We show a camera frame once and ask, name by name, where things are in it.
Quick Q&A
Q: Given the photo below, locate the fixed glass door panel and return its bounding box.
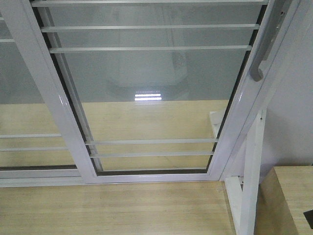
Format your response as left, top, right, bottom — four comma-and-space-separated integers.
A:
0, 19, 76, 170

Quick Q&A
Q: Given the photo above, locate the white sliding glass door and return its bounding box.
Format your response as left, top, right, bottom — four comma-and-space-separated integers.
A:
0, 0, 301, 184

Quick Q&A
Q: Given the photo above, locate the grey door handle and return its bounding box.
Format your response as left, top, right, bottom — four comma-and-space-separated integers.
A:
249, 0, 291, 82

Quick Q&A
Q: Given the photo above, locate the white diagonal support brace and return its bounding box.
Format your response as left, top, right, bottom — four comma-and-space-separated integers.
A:
224, 109, 267, 235

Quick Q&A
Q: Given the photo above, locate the white door frame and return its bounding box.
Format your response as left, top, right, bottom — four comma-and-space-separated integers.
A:
0, 0, 313, 188

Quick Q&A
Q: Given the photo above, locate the light wooden box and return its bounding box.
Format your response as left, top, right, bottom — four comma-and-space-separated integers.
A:
254, 166, 313, 235

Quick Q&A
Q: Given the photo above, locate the light wooden platform board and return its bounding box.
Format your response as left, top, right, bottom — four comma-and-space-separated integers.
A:
0, 100, 234, 235

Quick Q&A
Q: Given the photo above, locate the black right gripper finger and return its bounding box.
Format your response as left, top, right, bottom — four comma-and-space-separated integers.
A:
303, 210, 313, 224

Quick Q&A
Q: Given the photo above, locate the white rear support brace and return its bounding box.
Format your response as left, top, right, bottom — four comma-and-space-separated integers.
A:
209, 109, 226, 138

